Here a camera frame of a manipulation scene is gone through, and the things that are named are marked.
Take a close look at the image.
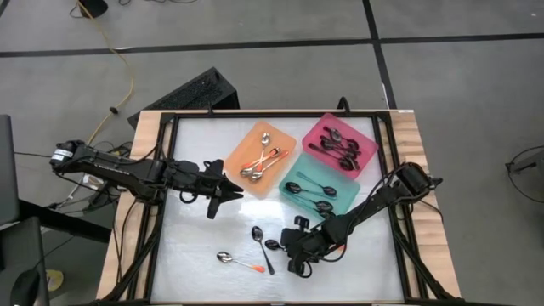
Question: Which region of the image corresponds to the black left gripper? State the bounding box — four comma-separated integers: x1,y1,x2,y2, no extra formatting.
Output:
169,163,244,220

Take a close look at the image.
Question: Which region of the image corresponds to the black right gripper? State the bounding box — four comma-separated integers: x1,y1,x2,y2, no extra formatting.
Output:
280,220,348,275

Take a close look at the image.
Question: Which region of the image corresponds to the orange handled metal spoon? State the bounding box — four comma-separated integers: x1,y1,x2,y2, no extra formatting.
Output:
257,132,272,169
249,150,291,183
216,251,266,274
240,148,281,178
240,146,282,170

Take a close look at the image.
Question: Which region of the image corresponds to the orange plastic tray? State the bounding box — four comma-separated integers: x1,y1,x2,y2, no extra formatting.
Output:
224,121,298,200

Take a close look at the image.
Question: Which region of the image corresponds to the teal plastic tray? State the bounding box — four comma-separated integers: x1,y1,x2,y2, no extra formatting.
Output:
278,152,361,222

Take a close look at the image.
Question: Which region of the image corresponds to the pink plastic tray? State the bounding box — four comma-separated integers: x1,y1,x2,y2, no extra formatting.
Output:
301,111,380,172

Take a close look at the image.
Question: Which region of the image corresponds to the black desk leg beam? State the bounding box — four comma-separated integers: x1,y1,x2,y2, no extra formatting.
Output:
17,198,112,244

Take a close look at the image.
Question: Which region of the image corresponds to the yellow disc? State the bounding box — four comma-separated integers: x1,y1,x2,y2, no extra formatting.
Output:
45,269,65,293

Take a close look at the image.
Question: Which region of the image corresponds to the dark desk surface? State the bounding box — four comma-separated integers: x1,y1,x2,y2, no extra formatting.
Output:
0,216,51,306

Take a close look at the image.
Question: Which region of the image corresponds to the black computer mouse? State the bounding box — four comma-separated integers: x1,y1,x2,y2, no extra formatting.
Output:
8,269,43,306

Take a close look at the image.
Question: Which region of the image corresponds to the black stand base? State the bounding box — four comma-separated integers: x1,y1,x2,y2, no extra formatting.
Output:
78,0,110,20

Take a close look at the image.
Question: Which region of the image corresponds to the grey stand foot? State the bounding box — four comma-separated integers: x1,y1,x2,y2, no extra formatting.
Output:
504,149,544,174

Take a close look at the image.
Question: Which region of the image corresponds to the black cable bundle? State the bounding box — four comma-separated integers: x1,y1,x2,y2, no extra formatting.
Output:
46,169,133,213

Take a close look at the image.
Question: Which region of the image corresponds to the yellow cable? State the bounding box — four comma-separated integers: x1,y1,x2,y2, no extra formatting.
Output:
77,0,136,145

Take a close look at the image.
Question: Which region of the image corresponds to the black cable loop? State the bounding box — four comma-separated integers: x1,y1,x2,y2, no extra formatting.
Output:
503,145,544,217

